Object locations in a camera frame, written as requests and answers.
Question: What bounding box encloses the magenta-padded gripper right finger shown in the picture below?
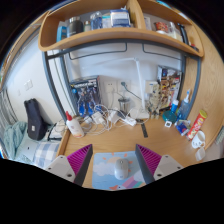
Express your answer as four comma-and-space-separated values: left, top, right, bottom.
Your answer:
134, 143, 184, 185

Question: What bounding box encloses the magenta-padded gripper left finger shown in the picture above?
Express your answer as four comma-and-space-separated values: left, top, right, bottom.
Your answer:
44, 143, 94, 187

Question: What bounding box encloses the pastel cloud print mouse pad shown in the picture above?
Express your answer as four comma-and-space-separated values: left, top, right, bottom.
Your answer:
91, 150, 147, 192

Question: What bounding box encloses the plaid pillow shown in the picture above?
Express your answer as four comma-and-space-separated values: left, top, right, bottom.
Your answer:
32, 141, 62, 170

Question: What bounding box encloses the black ruler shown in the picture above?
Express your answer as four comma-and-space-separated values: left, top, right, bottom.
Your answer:
139, 123, 149, 139

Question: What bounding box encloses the white bottle with red cap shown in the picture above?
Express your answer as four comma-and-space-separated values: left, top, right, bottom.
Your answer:
64, 110, 85, 139

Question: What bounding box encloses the white power strip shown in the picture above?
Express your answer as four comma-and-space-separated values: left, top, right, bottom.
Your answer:
123, 114, 138, 127

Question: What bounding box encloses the small white charger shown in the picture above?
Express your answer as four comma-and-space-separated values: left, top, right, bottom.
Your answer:
90, 111, 105, 125

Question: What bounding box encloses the white mug with doodle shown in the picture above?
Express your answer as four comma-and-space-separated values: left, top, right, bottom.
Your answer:
190, 130, 207, 150

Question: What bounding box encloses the wooden robot figure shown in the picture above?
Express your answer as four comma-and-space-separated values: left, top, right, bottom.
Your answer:
148, 91, 161, 120

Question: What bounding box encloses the large white power adapter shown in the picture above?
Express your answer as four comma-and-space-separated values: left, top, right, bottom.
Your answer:
107, 109, 120, 125

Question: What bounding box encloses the black bag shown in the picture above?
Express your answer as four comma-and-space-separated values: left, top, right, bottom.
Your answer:
23, 98, 49, 141

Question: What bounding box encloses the red potato chips can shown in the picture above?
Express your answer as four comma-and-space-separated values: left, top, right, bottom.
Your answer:
185, 109, 208, 141

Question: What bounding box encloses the clear blue pump bottle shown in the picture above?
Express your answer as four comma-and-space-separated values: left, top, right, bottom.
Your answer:
177, 89, 192, 123

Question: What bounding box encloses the steel cup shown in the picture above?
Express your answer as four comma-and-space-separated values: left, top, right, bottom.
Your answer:
117, 96, 132, 114

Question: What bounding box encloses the blue robot model kit box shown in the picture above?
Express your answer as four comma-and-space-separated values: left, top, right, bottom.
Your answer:
69, 76, 102, 118

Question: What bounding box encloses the teal knitted blanket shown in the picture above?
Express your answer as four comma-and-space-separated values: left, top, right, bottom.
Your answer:
3, 120, 28, 160

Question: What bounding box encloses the white desk lamp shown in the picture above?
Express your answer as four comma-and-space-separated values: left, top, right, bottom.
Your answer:
78, 57, 151, 120

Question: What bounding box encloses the colourful figure poster box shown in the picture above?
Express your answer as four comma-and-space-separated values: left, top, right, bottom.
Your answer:
156, 65, 183, 111

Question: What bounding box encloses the wooden shelf unit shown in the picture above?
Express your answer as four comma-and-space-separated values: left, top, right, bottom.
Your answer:
37, 0, 205, 58

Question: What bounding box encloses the white cables bundle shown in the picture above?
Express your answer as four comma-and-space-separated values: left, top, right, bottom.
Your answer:
54, 103, 141, 136

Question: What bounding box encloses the grey metal frame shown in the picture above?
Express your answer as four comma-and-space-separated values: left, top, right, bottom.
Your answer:
41, 38, 203, 123

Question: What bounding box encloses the white wall switch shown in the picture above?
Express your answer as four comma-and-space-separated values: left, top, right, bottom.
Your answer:
23, 79, 34, 92

